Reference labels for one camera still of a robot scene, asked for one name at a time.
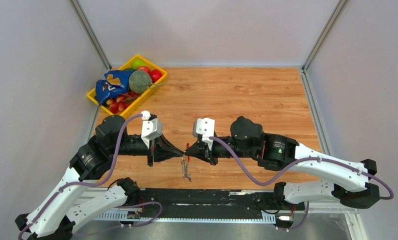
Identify red tomato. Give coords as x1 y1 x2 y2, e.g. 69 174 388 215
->
149 69 163 83

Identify green melon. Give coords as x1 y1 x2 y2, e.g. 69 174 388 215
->
128 70 153 95

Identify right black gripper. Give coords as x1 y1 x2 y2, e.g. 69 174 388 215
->
185 132 257 166

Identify left frame post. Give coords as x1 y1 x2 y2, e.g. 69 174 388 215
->
68 0 112 71

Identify bunch of red cherries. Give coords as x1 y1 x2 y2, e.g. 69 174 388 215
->
104 91 140 114

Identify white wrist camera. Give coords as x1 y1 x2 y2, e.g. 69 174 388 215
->
140 110 163 149
192 117 215 150

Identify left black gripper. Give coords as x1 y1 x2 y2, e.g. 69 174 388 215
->
111 131 184 166

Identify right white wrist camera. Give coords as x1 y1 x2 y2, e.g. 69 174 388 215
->
192 117 215 150

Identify frame post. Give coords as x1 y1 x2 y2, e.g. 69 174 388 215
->
302 0 349 71
68 0 112 71

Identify right frame post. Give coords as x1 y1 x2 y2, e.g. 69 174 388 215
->
302 0 349 71

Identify green apple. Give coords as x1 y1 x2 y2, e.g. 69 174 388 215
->
131 58 146 70

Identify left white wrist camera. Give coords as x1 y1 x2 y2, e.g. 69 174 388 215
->
140 110 163 149

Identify metal key holder red handle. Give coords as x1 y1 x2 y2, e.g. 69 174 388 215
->
181 154 192 182

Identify blue snack bag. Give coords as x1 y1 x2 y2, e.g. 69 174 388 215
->
94 68 135 105

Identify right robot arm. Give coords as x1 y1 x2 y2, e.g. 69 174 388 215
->
185 116 381 209

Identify yellow plastic bin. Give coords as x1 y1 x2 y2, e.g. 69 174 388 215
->
86 55 168 118

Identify red apple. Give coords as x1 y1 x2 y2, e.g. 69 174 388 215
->
136 65 151 74

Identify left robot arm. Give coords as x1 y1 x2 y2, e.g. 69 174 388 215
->
15 111 184 240

